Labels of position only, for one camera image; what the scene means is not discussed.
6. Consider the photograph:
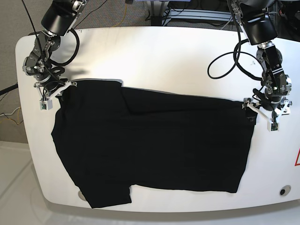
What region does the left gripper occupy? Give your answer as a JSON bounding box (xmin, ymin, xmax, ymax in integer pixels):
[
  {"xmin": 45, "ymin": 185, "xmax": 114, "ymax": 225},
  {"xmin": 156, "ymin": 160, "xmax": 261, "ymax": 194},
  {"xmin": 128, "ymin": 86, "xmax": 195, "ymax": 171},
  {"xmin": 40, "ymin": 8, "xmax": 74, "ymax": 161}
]
[{"xmin": 242, "ymin": 95, "xmax": 292, "ymax": 123}]

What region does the aluminium frame base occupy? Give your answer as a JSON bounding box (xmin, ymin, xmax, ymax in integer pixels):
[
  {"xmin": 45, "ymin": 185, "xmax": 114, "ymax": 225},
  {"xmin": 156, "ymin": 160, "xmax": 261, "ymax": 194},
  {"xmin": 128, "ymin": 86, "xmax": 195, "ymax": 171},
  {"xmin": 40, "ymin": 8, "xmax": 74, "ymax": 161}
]
[{"xmin": 145, "ymin": 0, "xmax": 232, "ymax": 27}]

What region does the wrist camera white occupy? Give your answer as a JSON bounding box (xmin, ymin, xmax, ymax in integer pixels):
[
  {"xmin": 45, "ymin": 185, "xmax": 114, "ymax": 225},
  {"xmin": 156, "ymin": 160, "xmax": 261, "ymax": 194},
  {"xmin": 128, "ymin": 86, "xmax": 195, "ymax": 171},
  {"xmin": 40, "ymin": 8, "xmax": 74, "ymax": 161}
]
[
  {"xmin": 39, "ymin": 100, "xmax": 53, "ymax": 110},
  {"xmin": 267, "ymin": 121, "xmax": 279, "ymax": 132}
]

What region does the table grommet hole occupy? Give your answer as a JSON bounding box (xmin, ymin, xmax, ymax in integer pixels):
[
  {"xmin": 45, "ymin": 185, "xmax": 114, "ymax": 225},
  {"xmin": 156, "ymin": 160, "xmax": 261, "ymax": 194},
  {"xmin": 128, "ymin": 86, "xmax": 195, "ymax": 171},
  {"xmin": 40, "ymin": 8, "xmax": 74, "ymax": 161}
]
[
  {"xmin": 78, "ymin": 191, "xmax": 87, "ymax": 201},
  {"xmin": 279, "ymin": 185, "xmax": 291, "ymax": 196}
]

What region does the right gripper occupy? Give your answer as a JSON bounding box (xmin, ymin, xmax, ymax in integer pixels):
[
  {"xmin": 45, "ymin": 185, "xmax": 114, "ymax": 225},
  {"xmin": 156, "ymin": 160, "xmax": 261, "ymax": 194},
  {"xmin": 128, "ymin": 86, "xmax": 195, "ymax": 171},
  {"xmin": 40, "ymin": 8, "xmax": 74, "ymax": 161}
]
[{"xmin": 34, "ymin": 78, "xmax": 77, "ymax": 100}]

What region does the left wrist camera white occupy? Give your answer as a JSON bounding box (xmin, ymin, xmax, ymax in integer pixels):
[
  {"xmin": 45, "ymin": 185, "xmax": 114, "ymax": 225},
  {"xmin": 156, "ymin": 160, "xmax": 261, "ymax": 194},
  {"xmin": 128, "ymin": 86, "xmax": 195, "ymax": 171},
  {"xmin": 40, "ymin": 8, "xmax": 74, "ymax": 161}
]
[{"xmin": 267, "ymin": 121, "xmax": 279, "ymax": 132}]

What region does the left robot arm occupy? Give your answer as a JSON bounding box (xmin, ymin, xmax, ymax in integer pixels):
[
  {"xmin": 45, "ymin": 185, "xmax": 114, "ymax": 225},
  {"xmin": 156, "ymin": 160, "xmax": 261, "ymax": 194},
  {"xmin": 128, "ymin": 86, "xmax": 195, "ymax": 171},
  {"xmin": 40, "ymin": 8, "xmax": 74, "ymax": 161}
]
[{"xmin": 227, "ymin": 0, "xmax": 292, "ymax": 130}]

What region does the left table grommet hole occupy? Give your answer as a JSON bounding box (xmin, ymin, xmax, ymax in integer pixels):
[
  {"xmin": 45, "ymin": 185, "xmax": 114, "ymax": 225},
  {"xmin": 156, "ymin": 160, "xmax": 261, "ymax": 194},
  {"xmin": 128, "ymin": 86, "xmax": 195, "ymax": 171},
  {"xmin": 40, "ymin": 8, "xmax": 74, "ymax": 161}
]
[{"xmin": 78, "ymin": 191, "xmax": 87, "ymax": 201}]

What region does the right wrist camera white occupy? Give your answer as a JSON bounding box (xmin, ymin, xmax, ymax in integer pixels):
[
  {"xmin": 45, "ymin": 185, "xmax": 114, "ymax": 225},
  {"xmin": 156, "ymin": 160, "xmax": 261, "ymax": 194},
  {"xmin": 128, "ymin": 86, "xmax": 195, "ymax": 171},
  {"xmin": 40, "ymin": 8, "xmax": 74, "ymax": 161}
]
[{"xmin": 39, "ymin": 100, "xmax": 53, "ymax": 110}]

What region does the yellow cable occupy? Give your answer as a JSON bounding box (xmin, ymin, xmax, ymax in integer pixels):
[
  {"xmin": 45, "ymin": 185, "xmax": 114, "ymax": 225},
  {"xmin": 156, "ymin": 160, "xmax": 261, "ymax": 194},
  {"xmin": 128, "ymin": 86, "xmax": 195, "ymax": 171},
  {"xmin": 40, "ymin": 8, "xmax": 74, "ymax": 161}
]
[{"xmin": 114, "ymin": 3, "xmax": 128, "ymax": 27}]

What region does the black T-shirt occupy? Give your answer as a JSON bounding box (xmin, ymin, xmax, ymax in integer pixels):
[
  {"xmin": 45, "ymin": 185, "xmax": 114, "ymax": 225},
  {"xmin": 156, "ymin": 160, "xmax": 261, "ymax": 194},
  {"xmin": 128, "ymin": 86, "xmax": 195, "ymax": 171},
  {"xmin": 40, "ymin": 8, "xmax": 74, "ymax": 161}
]
[{"xmin": 52, "ymin": 80, "xmax": 256, "ymax": 208}]

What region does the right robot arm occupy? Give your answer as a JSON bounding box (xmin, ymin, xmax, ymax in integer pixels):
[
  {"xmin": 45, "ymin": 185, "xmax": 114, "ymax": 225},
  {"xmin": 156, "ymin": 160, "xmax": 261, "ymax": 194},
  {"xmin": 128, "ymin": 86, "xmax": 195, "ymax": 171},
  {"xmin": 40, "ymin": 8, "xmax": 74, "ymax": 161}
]
[{"xmin": 22, "ymin": 0, "xmax": 88, "ymax": 101}]

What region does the right table grommet hole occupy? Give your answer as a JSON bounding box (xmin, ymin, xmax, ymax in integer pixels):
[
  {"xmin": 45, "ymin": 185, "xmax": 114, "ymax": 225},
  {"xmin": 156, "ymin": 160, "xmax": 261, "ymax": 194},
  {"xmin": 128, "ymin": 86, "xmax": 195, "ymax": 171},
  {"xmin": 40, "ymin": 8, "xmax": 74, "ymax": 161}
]
[{"xmin": 279, "ymin": 185, "xmax": 291, "ymax": 196}]

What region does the red warning triangle sticker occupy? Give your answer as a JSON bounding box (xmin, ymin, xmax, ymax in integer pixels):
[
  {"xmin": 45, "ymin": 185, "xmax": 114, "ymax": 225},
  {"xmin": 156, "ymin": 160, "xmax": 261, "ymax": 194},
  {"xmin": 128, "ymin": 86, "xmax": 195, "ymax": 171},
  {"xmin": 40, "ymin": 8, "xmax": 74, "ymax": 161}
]
[{"xmin": 295, "ymin": 150, "xmax": 300, "ymax": 166}]

